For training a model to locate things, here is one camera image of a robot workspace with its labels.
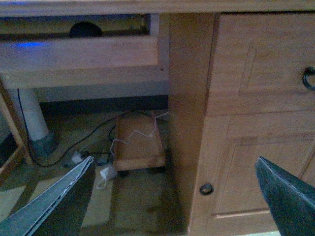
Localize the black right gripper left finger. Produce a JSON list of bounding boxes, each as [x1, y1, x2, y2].
[[0, 157, 95, 236]]

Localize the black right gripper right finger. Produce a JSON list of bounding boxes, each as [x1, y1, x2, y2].
[[255, 156, 315, 236]]

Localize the wooden pull-out keyboard tray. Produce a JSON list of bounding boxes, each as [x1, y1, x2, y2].
[[0, 14, 165, 89]]

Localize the black computer mouse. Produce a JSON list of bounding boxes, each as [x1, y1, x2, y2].
[[69, 22, 102, 38]]

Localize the white power adapter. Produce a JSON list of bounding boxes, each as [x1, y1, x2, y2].
[[96, 164, 118, 189]]

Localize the wooden cabinet door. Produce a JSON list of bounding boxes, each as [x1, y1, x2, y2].
[[189, 111, 315, 236]]

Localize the black round door knob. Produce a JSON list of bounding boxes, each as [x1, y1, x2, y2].
[[199, 183, 214, 196]]

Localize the white pipe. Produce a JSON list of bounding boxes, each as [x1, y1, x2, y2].
[[8, 88, 49, 141]]

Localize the small wooden rolling stand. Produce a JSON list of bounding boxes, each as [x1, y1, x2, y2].
[[113, 116, 166, 172]]

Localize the wooden desk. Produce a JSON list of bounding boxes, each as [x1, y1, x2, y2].
[[0, 0, 315, 233]]

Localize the wooden drawer front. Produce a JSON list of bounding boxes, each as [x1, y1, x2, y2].
[[206, 13, 315, 116]]

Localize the black cable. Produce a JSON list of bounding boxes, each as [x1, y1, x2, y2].
[[17, 88, 153, 168]]

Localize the black ring drawer handle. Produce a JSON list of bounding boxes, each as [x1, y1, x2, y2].
[[302, 67, 315, 91]]

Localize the white cable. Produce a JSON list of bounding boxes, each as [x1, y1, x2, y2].
[[110, 112, 169, 156]]

